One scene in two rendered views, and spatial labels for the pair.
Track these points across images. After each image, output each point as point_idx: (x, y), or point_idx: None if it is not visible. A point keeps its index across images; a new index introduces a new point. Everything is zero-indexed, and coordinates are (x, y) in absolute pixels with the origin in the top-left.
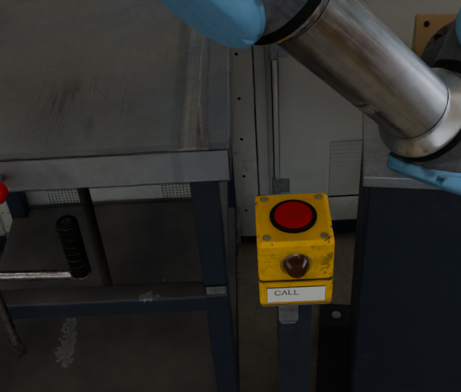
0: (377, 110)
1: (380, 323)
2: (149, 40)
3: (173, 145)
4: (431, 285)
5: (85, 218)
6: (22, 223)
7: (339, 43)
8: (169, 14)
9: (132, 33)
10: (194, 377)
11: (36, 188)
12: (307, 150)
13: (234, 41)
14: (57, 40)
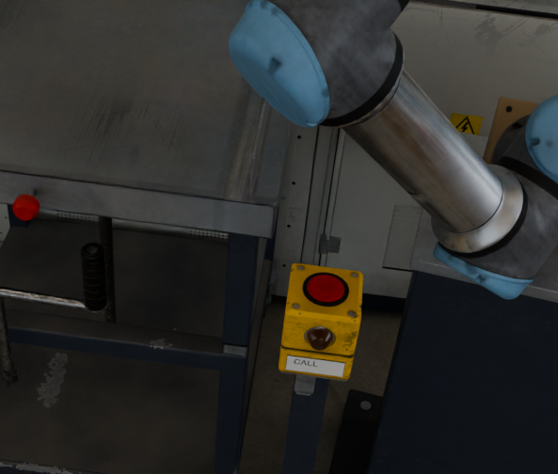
0: (427, 200)
1: (406, 418)
2: (212, 69)
3: (219, 191)
4: (466, 387)
5: (102, 244)
6: (20, 233)
7: (397, 134)
8: None
9: (195, 56)
10: (191, 444)
11: (68, 209)
12: (367, 210)
13: (297, 119)
14: (113, 49)
